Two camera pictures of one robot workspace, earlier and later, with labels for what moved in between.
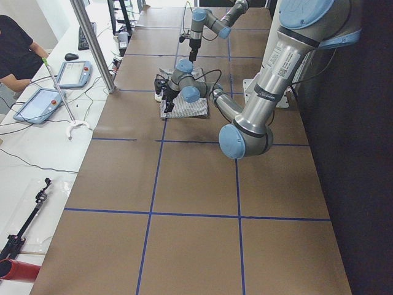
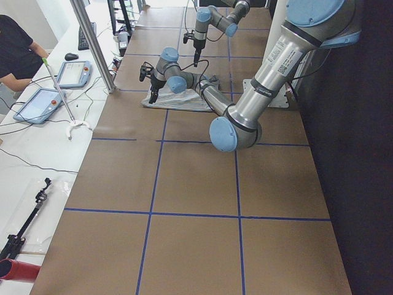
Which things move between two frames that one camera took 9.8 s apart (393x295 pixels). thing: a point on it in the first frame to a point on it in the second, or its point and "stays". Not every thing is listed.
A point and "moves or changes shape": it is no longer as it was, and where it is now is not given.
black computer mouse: [70, 56] stays
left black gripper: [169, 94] to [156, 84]
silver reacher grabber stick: [71, 125] stays
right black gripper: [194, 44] to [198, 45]
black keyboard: [82, 43] stays
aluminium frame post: [94, 45] stays
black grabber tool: [13, 242] stays
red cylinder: [11, 270] stays
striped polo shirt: [182, 109] moves or changes shape
